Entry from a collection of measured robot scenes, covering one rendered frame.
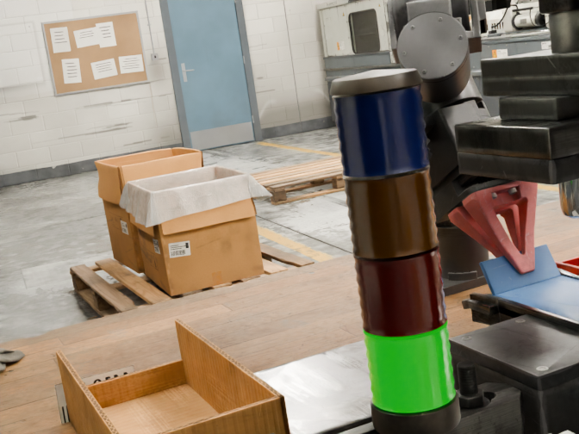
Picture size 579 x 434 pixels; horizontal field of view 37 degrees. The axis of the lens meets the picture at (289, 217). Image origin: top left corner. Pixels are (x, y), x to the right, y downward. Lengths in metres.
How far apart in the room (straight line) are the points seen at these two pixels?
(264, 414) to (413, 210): 0.30
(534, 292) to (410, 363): 0.37
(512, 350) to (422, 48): 0.25
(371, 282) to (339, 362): 0.45
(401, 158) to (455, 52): 0.36
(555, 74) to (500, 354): 0.19
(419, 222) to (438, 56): 0.36
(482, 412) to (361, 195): 0.24
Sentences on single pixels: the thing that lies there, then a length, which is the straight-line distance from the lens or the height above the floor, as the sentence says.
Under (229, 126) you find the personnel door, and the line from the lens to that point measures 11.84.
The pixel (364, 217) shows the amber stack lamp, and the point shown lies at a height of 1.14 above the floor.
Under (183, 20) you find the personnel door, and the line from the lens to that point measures 11.70.
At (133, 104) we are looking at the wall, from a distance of 11.54.
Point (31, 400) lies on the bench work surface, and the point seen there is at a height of 0.90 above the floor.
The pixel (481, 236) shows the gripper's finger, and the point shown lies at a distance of 0.76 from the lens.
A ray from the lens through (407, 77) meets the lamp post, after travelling 0.36.
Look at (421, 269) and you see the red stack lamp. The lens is 0.37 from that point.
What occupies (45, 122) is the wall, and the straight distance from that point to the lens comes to 11.38.
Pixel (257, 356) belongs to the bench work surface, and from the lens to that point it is 0.93.
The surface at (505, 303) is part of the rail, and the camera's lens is 0.72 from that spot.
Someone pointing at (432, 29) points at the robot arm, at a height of 1.21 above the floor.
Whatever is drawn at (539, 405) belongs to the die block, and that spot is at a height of 0.97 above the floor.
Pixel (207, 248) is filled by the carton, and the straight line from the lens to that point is 4.16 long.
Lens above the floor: 1.21
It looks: 11 degrees down
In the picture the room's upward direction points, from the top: 8 degrees counter-clockwise
